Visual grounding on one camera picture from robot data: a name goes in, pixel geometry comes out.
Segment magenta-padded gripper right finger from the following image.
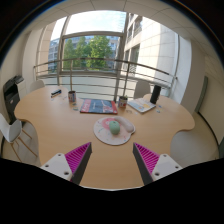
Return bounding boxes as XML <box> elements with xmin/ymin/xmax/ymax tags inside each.
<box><xmin>132</xmin><ymin>142</ymin><xmax>184</xmax><ymax>186</ymax></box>

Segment mint green computer mouse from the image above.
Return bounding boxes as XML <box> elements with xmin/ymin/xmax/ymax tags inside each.
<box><xmin>108</xmin><ymin>120</ymin><xmax>121</xmax><ymax>136</ymax></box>

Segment printed drink can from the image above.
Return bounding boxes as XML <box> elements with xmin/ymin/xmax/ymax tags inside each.
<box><xmin>67</xmin><ymin>90</ymin><xmax>77</xmax><ymax>103</ymax></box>

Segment small black blue stapler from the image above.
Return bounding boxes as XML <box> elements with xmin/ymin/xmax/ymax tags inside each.
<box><xmin>50</xmin><ymin>88</ymin><xmax>63</xmax><ymax>98</ymax></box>

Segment black office printer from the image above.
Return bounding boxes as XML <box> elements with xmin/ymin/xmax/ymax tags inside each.
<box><xmin>2</xmin><ymin>75</ymin><xmax>26</xmax><ymax>124</ymax></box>

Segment black cylindrical speaker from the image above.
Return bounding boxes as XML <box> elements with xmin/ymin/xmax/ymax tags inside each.
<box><xmin>149</xmin><ymin>84</ymin><xmax>162</xmax><ymax>105</ymax></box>

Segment light blue illustrated booklet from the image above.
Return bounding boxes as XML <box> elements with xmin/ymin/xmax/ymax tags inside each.
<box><xmin>126</xmin><ymin>97</ymin><xmax>157</xmax><ymax>114</ymax></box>

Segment round white pink mouse pad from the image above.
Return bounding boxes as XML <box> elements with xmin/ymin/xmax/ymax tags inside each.
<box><xmin>93</xmin><ymin>115</ymin><xmax>136</xmax><ymax>147</ymax></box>

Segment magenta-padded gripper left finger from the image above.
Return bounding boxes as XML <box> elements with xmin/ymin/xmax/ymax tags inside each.
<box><xmin>40</xmin><ymin>142</ymin><xmax>93</xmax><ymax>185</ymax></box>

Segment green door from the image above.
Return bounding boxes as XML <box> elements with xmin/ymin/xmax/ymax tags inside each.
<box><xmin>194</xmin><ymin>75</ymin><xmax>209</xmax><ymax>114</ymax></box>

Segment metal balcony railing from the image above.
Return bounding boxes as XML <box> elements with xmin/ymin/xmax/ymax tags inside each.
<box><xmin>33</xmin><ymin>57</ymin><xmax>178</xmax><ymax>101</ymax></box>

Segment red white mug with plant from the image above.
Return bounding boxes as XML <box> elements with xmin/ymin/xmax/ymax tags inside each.
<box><xmin>118</xmin><ymin>95</ymin><xmax>129</xmax><ymax>109</ymax></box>

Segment red and dark magazine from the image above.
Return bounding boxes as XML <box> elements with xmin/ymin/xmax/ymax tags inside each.
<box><xmin>79</xmin><ymin>98</ymin><xmax>119</xmax><ymax>116</ymax></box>

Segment white chair with wooden legs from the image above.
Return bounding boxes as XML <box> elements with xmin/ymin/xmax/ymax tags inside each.
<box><xmin>0</xmin><ymin>112</ymin><xmax>39</xmax><ymax>163</ymax></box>

